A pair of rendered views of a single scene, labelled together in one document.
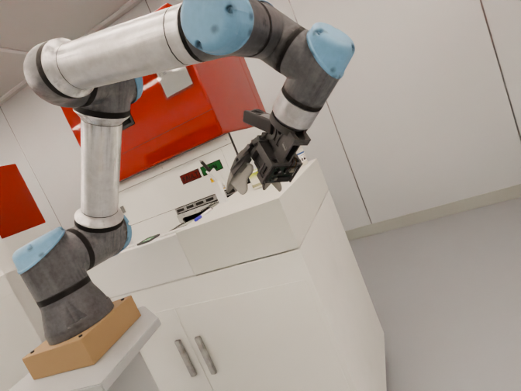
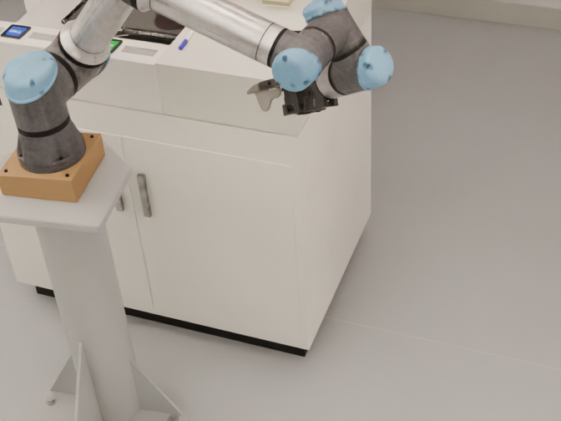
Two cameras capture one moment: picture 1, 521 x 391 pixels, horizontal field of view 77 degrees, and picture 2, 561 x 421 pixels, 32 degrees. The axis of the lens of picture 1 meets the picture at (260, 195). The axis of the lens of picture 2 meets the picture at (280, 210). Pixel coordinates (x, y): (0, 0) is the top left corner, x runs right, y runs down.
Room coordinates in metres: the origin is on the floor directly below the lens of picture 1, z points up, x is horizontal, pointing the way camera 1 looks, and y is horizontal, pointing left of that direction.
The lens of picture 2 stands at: (-1.06, 0.02, 2.18)
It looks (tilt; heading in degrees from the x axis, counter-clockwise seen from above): 40 degrees down; 0
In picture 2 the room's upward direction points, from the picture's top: 4 degrees counter-clockwise
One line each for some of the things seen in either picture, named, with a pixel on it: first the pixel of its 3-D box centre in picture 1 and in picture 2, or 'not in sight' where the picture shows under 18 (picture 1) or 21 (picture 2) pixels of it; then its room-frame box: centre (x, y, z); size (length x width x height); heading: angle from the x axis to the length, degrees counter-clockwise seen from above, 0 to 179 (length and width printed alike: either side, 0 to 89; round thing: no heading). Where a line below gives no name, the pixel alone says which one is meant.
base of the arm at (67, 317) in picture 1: (73, 305); (47, 135); (0.76, 0.51, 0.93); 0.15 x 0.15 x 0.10
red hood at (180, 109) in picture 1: (172, 105); not in sight; (2.00, 0.28, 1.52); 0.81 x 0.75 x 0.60; 67
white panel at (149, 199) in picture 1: (178, 198); not in sight; (1.72, 0.40, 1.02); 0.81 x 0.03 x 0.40; 67
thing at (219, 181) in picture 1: (219, 185); not in sight; (1.24, 0.13, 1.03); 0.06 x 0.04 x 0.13; 157
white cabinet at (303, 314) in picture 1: (245, 332); (184, 166); (1.31, 0.28, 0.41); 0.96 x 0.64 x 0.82; 67
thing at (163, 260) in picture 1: (130, 267); (68, 63); (1.13, 0.52, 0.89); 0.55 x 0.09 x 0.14; 67
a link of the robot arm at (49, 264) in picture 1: (51, 261); (36, 88); (0.77, 0.51, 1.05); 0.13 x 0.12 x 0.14; 150
